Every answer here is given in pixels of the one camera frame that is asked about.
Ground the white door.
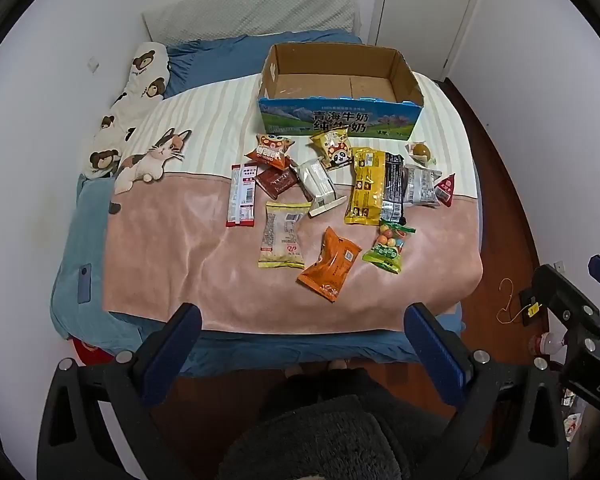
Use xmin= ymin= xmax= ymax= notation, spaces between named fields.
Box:
xmin=374 ymin=0 xmax=482 ymax=81

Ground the pale yellow clear bread packet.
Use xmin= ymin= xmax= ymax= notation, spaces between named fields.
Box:
xmin=258 ymin=201 xmax=313 ymax=270

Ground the green colourful candy packet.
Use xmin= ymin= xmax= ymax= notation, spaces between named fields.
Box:
xmin=362 ymin=217 xmax=417 ymax=275

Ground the red object under bed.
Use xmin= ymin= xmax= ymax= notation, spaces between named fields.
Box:
xmin=71 ymin=338 xmax=117 ymax=367

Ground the dark red sauce sachet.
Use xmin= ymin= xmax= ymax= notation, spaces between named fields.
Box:
xmin=256 ymin=166 xmax=301 ymax=198

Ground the light blue quilt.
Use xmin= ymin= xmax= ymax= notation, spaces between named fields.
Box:
xmin=50 ymin=175 xmax=118 ymax=343

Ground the bear-print white pillow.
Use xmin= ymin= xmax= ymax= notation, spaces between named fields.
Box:
xmin=82 ymin=41 xmax=172 ymax=180

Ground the yellow panda-print snack packet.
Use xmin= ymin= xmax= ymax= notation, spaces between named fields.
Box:
xmin=308 ymin=127 xmax=353 ymax=170

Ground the cat-print pink striped blanket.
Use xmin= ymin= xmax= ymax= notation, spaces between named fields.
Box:
xmin=102 ymin=72 xmax=483 ymax=333

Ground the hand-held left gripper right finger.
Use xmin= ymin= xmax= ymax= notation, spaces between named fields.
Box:
xmin=404 ymin=302 xmax=569 ymax=480

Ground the red triangular snack packet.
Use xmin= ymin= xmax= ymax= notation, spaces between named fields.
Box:
xmin=434 ymin=172 xmax=457 ymax=208

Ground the black outlet with yellow plug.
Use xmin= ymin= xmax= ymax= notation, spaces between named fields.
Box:
xmin=519 ymin=287 xmax=545 ymax=320

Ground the silver snack packet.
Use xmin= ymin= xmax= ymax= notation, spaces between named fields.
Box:
xmin=404 ymin=165 xmax=443 ymax=208

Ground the red and white long packet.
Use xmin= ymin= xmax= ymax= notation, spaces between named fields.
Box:
xmin=225 ymin=163 xmax=257 ymax=228

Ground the yellow long snack packet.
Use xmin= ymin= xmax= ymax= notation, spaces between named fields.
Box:
xmin=343 ymin=146 xmax=388 ymax=225

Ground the blue bed sheet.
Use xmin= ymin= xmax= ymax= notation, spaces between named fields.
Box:
xmin=107 ymin=307 xmax=465 ymax=377

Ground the printed cardboard box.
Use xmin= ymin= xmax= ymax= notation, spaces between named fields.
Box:
xmin=256 ymin=42 xmax=425 ymax=141

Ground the white packet with brown label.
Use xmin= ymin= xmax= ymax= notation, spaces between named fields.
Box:
xmin=296 ymin=157 xmax=348 ymax=218

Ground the clear packet with yellow ball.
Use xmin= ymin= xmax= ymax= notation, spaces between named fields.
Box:
xmin=405 ymin=140 xmax=437 ymax=167

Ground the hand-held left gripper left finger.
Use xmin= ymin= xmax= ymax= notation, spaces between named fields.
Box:
xmin=36 ymin=302 xmax=203 ymax=480

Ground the black long snack packet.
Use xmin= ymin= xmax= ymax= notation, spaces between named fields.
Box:
xmin=382 ymin=151 xmax=407 ymax=226

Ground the blue pillow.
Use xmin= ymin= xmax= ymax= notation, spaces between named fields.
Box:
xmin=164 ymin=31 xmax=364 ymax=99

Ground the white headboard cushion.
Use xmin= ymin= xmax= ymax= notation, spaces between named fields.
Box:
xmin=141 ymin=0 xmax=361 ymax=46

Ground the blue phone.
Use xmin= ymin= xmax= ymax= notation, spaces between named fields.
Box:
xmin=76 ymin=263 xmax=93 ymax=305

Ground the orange owl-print snack packet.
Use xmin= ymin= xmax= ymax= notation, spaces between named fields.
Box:
xmin=244 ymin=132 xmax=297 ymax=170

